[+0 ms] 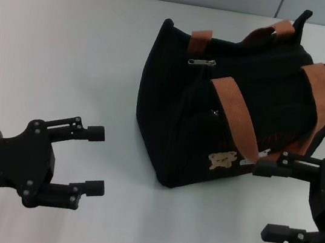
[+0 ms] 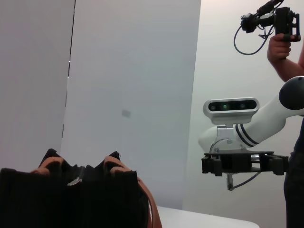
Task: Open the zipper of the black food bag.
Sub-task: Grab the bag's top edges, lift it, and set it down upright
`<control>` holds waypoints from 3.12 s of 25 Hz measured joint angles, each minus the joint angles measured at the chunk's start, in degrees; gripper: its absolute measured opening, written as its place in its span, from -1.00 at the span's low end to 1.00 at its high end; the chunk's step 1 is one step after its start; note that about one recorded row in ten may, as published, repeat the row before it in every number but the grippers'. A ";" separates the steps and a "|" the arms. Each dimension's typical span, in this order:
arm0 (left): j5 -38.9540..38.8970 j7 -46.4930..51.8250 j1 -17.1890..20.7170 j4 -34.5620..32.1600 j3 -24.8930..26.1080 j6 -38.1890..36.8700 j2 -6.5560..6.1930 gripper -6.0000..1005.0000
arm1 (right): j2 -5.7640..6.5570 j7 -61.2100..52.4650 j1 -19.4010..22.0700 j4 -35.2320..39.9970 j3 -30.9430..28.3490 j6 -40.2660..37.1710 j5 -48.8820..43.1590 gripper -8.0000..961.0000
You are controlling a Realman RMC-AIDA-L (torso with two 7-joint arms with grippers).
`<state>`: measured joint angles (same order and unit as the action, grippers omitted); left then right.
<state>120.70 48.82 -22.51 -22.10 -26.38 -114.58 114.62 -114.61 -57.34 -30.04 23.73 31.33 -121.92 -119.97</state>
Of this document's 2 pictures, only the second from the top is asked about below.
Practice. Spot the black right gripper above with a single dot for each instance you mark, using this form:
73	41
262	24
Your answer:
240	164

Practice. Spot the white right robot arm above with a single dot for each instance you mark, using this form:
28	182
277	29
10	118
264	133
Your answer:
268	114

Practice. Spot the person's forearm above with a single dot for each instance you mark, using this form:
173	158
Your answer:
289	70

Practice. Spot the person's hand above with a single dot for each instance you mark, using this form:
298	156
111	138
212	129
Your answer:
278	48

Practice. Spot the person's dark clothed torso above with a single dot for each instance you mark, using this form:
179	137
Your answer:
295	190

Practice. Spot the black handheld camera rig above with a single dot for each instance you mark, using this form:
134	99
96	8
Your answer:
283	19

